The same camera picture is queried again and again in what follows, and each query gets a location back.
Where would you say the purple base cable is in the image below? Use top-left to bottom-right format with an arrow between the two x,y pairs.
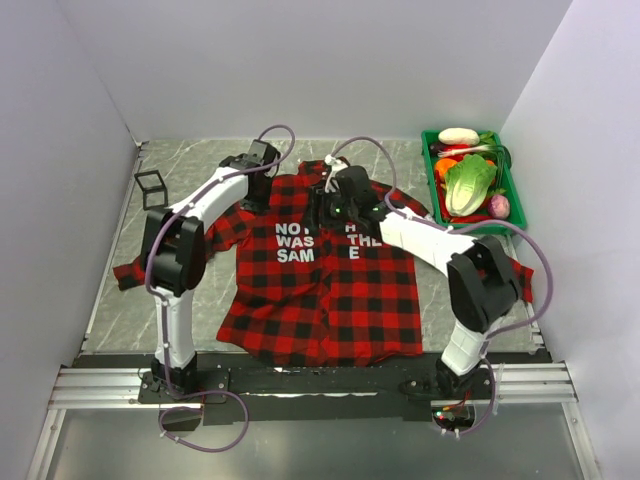
158,389 -> 250,453

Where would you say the dark purple eggplant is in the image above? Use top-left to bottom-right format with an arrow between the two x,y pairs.
429,142 -> 447,153

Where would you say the white potato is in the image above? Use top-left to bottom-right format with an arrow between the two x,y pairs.
438,127 -> 480,146

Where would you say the purple onion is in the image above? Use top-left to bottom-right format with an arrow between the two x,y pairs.
487,194 -> 511,220

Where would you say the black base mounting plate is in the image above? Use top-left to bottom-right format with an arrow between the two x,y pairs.
137,354 -> 492,426

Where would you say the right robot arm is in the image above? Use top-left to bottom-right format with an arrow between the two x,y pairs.
306,157 -> 524,399

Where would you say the green plastic tray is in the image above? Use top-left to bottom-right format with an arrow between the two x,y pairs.
421,130 -> 528,230

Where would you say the small circuit board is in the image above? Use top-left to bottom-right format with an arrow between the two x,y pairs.
433,405 -> 476,432

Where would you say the red chili pepper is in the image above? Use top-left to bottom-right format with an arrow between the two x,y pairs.
450,214 -> 493,224

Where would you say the black brooch display box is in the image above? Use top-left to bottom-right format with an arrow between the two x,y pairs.
134,170 -> 168,211

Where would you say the aluminium frame rail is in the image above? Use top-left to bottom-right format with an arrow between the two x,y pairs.
47,364 -> 577,410

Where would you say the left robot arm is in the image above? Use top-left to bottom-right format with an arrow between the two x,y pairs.
139,139 -> 286,402

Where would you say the white green onion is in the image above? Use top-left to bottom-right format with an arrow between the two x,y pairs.
438,144 -> 503,158

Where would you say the red black plaid shirt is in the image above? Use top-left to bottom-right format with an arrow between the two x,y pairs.
112,158 -> 535,369

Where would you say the orange fruit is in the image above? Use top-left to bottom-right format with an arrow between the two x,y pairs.
434,157 -> 457,177

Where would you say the green white cabbage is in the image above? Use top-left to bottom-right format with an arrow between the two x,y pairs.
445,154 -> 498,217

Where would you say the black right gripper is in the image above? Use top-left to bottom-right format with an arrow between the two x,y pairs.
298,186 -> 357,232

